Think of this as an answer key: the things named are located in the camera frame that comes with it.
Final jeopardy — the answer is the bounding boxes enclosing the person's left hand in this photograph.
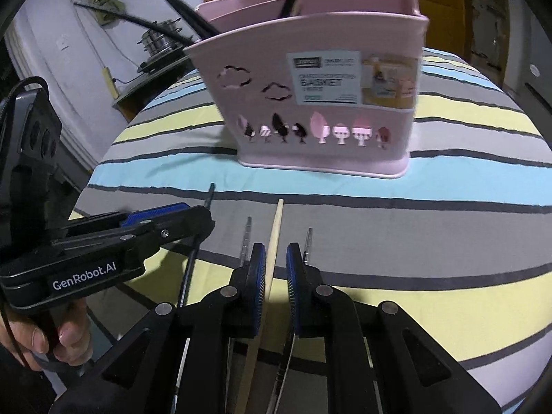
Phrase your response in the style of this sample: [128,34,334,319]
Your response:
[0,298,92,372]

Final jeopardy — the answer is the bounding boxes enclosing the black induction cooker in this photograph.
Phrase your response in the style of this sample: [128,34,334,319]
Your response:
[138,48,193,75]

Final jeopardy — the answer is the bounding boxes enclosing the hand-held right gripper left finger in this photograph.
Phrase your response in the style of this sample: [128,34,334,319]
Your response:
[52,244,268,414]

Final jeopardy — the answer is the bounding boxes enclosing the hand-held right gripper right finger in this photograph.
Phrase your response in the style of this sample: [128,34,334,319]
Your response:
[286,243,503,414]

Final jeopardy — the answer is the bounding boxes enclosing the grey refrigerator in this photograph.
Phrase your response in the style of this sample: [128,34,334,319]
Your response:
[505,0,552,139]

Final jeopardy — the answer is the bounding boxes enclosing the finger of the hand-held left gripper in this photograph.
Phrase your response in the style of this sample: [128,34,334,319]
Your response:
[65,202,191,234]
[52,205,216,265]

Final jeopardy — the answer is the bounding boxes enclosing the yellow wooden door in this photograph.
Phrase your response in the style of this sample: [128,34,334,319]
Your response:
[379,0,467,58]

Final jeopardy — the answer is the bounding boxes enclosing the yellow power strip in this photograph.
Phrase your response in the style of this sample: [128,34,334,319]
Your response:
[101,67,118,101]

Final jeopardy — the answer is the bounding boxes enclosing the steel steamer pot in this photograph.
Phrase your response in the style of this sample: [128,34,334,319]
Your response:
[137,17,184,58]

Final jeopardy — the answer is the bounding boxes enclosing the wooden chopstick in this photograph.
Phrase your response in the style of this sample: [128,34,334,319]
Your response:
[235,198,285,414]

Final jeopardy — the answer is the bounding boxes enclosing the steel topped wooden cabinet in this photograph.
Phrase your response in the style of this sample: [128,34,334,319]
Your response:
[112,54,197,124]

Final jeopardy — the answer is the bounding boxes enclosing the white ribbed panel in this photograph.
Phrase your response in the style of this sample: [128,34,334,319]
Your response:
[3,21,101,174]

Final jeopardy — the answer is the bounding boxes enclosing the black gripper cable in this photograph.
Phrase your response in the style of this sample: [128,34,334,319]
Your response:
[0,75,49,109]

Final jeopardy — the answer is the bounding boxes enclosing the pink plastic utensil basket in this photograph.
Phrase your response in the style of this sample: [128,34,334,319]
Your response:
[183,0,430,181]

